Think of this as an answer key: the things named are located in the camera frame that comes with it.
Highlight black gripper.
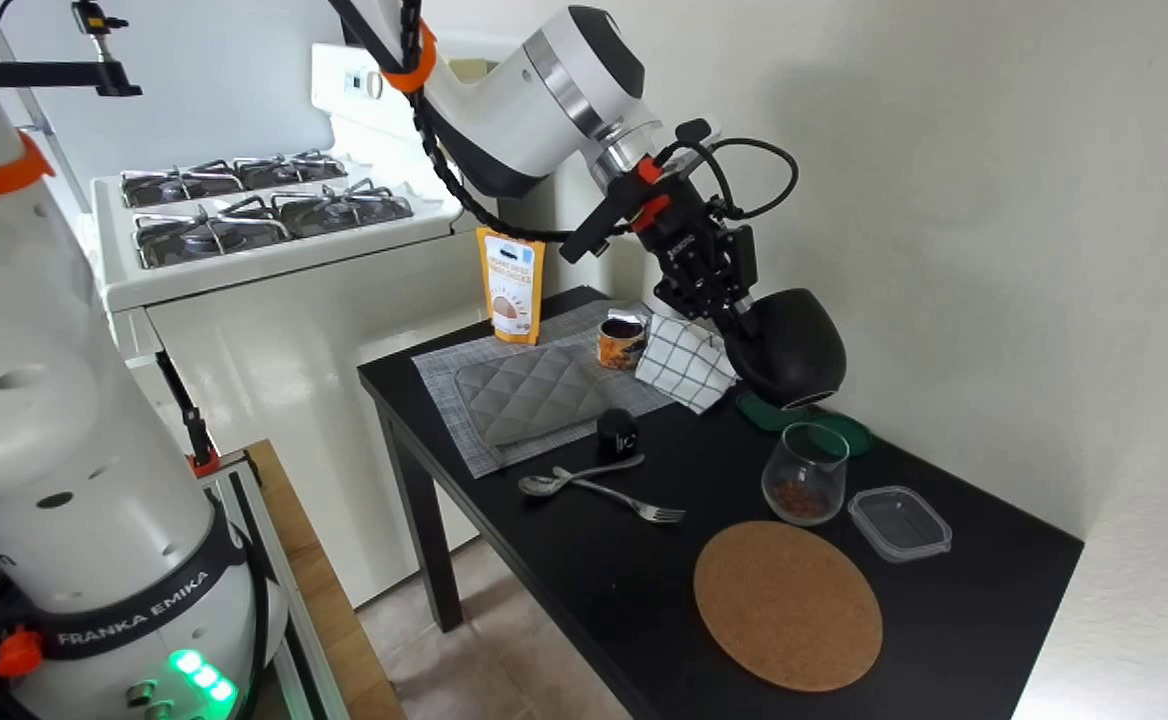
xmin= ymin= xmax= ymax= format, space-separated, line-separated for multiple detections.
xmin=638 ymin=184 xmax=774 ymax=357

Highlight clear glass cup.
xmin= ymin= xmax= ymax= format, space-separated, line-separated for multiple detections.
xmin=757 ymin=415 xmax=855 ymax=528

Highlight white checkered cloth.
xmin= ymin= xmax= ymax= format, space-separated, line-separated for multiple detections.
xmin=630 ymin=298 xmax=746 ymax=421

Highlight square green lid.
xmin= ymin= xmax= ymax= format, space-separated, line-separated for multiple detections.
xmin=738 ymin=384 xmax=799 ymax=436

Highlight orange printed can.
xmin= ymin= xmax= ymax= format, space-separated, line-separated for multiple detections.
xmin=591 ymin=310 xmax=654 ymax=377

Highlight round green lid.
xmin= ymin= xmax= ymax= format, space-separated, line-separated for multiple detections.
xmin=780 ymin=406 xmax=880 ymax=459

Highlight small black cap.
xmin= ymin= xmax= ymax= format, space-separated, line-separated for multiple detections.
xmin=591 ymin=406 xmax=646 ymax=474

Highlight grey quilted pot holder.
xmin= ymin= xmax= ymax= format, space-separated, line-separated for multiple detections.
xmin=454 ymin=335 xmax=657 ymax=452

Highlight silver fork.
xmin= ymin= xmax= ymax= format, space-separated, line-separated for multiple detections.
xmin=547 ymin=464 xmax=692 ymax=534

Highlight orange food box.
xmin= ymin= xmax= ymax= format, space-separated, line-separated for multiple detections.
xmin=478 ymin=226 xmax=551 ymax=351

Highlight silver spoon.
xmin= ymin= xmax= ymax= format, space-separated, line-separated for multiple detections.
xmin=512 ymin=449 xmax=654 ymax=503

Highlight clear plastic container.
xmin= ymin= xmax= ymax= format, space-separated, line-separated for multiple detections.
xmin=844 ymin=479 xmax=956 ymax=568

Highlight round cork trivet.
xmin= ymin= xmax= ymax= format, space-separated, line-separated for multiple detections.
xmin=688 ymin=517 xmax=890 ymax=702

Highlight black side table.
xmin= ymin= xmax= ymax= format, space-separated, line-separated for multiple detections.
xmin=352 ymin=283 xmax=1088 ymax=720

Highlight white gas stove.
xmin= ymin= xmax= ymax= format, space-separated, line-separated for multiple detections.
xmin=86 ymin=41 xmax=484 ymax=611

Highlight wooden board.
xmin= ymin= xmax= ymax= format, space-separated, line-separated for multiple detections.
xmin=239 ymin=436 xmax=409 ymax=720

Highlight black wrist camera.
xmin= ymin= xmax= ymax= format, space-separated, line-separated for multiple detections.
xmin=556 ymin=115 xmax=720 ymax=270

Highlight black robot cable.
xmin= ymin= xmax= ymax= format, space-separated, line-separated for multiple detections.
xmin=327 ymin=0 xmax=805 ymax=254

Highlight short orange velcro strap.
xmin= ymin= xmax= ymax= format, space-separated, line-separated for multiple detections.
xmin=381 ymin=17 xmax=444 ymax=100

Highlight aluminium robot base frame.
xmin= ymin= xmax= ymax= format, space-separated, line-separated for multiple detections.
xmin=209 ymin=455 xmax=352 ymax=720

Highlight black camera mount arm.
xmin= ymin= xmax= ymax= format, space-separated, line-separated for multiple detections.
xmin=0 ymin=0 xmax=150 ymax=100

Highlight orange cable clip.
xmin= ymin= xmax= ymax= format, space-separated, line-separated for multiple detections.
xmin=0 ymin=623 xmax=54 ymax=686

